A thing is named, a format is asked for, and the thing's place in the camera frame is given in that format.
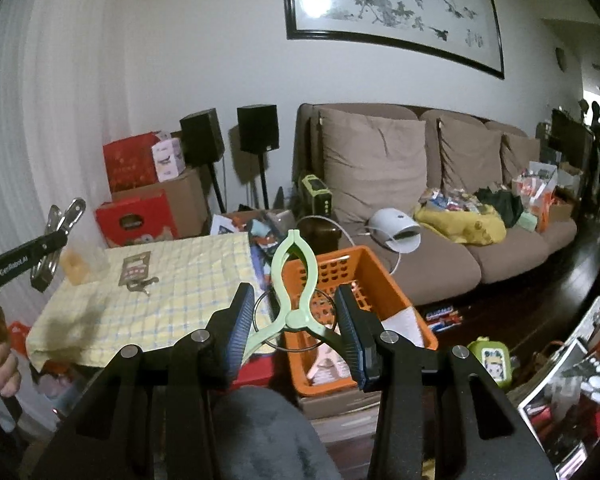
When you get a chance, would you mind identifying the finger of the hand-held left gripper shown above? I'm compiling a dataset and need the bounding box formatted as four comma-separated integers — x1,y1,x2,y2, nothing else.
25,234,68,269

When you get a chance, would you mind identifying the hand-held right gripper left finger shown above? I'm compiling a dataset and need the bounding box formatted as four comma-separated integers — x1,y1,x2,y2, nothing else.
30,282,256,480

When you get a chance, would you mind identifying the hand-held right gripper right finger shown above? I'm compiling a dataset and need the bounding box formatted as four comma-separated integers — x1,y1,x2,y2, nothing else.
335,285,558,480

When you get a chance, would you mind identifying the metal clip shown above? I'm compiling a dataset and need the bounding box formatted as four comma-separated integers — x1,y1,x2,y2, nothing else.
30,197,87,293
125,275,160,295

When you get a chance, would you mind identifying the pink plastic clip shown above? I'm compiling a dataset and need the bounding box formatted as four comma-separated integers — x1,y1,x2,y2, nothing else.
307,347,353,386

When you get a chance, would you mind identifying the white foam net sheet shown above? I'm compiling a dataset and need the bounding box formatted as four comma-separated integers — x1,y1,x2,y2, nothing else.
380,307,426,348

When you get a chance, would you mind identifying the green plastic clip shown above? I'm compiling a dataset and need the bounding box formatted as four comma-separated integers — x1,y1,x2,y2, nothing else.
240,229,353,371

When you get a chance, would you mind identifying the orange plastic basket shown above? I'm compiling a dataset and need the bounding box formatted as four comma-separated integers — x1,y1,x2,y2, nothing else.
277,246,439,401

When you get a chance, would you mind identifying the brown card packet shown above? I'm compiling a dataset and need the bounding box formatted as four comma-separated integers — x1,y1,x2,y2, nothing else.
120,255,152,283

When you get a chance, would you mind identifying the person's left hand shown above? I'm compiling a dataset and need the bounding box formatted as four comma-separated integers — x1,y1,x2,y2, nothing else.
0,320,23,416

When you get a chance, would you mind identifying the orange translucent container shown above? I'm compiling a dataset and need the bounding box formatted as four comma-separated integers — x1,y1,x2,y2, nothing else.
60,250,87,286

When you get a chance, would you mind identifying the red storage box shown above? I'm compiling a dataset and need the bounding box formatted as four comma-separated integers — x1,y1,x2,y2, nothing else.
232,355,276,391

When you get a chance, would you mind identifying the clear plastic container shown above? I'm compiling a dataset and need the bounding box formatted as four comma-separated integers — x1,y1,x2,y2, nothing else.
82,247,112,281

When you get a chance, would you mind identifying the yellow checked tablecloth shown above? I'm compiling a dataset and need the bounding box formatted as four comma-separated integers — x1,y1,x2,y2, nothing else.
26,232,273,373

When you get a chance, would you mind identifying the blue red snack box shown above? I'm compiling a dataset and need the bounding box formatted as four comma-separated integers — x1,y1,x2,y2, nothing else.
425,305,463,333

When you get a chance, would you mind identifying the dark brown wooden box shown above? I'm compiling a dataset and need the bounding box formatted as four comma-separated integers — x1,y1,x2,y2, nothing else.
295,216,342,256

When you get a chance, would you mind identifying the brown sofa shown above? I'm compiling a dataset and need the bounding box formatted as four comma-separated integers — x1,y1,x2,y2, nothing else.
295,103,578,306

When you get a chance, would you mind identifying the white picture box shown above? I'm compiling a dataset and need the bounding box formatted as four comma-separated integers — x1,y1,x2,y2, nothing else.
210,215,241,236

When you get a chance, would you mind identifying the red box with oval label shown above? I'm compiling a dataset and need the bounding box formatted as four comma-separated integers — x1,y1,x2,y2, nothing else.
95,195,179,248

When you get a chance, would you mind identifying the white curtain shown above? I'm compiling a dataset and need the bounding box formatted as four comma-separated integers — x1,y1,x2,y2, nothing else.
0,0,126,331

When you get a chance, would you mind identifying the white domed lamp device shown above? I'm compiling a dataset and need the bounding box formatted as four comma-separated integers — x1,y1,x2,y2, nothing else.
369,208,422,253

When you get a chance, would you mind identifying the red patterned gift box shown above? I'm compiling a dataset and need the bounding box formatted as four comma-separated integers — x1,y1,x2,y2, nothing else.
102,131,162,193

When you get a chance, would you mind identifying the grey fleece trouser leg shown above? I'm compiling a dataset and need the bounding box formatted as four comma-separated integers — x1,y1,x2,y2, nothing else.
212,387,341,480

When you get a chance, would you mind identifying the brown cardboard box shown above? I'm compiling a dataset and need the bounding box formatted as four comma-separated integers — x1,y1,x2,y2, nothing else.
111,167,212,238

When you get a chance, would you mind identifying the green black portable radio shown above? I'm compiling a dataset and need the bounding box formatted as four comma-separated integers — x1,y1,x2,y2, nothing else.
298,174,333,217

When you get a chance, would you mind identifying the small white printed box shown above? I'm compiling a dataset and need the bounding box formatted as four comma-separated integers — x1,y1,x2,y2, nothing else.
151,137,186,182

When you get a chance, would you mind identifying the yellow cloth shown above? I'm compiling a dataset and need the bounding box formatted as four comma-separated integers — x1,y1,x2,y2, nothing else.
414,203,507,246

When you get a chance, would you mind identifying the green lunch box with sticker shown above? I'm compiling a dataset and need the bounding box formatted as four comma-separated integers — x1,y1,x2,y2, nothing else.
467,337,512,390

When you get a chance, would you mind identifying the large beige sofa cushion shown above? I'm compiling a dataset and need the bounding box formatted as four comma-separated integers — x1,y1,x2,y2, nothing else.
317,108,427,223

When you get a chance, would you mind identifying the pile of snack packets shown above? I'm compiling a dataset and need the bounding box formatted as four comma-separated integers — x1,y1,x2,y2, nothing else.
420,187,486,216

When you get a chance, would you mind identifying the black speaker on stand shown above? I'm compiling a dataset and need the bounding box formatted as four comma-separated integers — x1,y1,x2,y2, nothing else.
237,105,279,210
180,108,227,213

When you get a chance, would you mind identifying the dark green cloth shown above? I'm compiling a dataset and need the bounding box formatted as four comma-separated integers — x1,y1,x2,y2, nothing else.
475,187,525,228

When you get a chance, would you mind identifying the orange white gift bag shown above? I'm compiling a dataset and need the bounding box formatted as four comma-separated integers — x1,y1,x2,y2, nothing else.
512,162,561,233

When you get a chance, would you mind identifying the glossy paper bag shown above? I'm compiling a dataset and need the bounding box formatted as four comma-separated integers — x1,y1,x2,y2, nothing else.
517,285,600,480

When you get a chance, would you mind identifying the dark wooden cabinet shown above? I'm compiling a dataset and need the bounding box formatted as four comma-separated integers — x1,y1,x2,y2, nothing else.
550,107,600,171

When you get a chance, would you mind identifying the white cable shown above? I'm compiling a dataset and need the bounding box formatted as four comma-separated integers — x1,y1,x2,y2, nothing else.
300,214,406,276

